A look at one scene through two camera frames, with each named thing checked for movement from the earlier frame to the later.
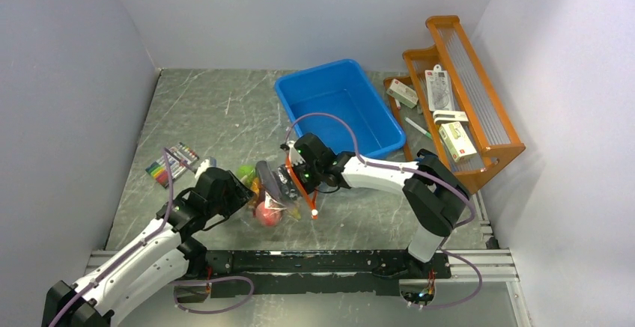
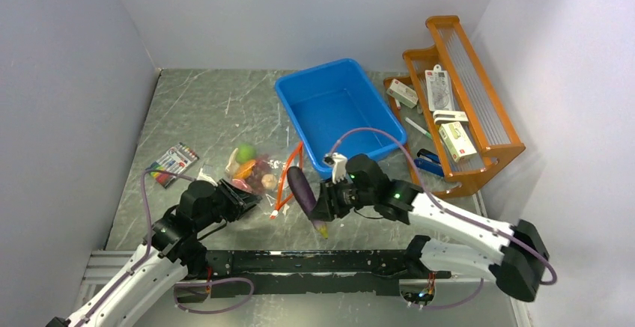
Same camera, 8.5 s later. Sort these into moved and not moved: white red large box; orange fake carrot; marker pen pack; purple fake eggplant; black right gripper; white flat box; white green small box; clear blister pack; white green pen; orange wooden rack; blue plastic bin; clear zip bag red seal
Moved: black right gripper; orange fake carrot; clear zip bag red seal; purple fake eggplant
Not moved: white green small box; white flat box; marker pen pack; white red large box; blue plastic bin; white green pen; orange wooden rack; clear blister pack
